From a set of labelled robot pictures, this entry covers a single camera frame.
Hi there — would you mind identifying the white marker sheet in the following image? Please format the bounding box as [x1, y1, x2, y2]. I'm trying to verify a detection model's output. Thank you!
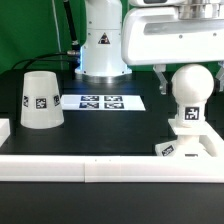
[61, 94, 145, 111]

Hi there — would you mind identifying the white right fence rail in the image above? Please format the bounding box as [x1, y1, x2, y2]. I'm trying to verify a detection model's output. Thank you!
[199, 123, 224, 158]

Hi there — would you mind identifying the black cable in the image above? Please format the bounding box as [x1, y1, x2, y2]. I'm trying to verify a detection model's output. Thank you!
[11, 52, 81, 70]

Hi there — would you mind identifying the white thin cable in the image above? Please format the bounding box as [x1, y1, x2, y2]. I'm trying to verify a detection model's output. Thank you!
[51, 0, 65, 70]

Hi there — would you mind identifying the white left fence rail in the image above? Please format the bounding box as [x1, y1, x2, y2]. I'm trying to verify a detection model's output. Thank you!
[0, 119, 10, 147]

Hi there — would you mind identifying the white lamp shade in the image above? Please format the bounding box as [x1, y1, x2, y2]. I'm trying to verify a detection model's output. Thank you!
[21, 71, 64, 129]

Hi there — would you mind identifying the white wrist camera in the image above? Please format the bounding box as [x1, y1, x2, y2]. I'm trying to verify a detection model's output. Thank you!
[128, 0, 185, 7]

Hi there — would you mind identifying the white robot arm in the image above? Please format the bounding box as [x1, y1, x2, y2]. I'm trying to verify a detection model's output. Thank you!
[76, 0, 224, 94]

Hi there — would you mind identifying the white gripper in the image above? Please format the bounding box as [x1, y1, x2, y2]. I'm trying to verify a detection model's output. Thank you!
[121, 7, 224, 95]

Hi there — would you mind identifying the white front fence rail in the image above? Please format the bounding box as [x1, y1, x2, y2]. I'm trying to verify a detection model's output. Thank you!
[0, 155, 224, 183]

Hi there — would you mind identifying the white lamp bulb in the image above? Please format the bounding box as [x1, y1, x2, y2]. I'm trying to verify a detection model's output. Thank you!
[171, 64, 214, 127]

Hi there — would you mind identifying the white lamp base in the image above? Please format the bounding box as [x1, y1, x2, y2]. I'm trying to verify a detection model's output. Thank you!
[155, 119, 210, 158]

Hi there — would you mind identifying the white fence rail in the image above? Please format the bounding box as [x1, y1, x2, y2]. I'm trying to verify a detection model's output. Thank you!
[0, 155, 224, 183]
[199, 123, 224, 158]
[0, 119, 10, 147]

